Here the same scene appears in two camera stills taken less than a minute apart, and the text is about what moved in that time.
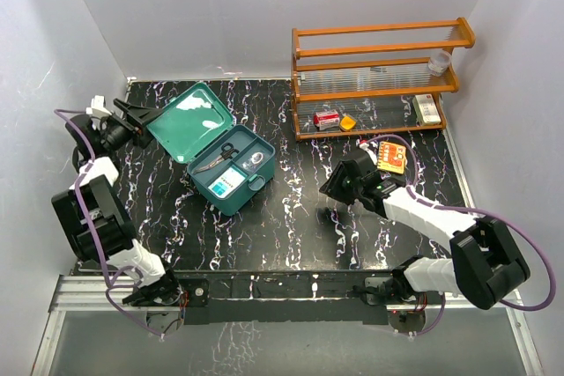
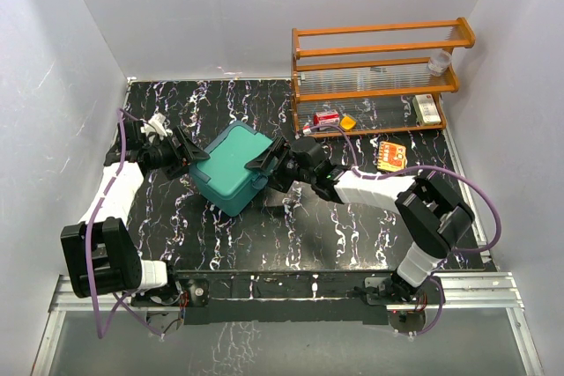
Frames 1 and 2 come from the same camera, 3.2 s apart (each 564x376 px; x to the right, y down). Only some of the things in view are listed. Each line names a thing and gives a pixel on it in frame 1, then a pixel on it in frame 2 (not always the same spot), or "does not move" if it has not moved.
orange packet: x=391 y=157 does not move
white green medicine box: x=426 y=110 does not move
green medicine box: x=234 y=170 does not move
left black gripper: x=139 y=136 -> x=180 y=165
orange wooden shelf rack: x=372 y=80 does not move
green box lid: x=191 y=121 -> x=225 y=169
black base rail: x=281 y=297 does not move
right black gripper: x=332 y=188 -> x=275 y=151
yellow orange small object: x=347 y=123 does not move
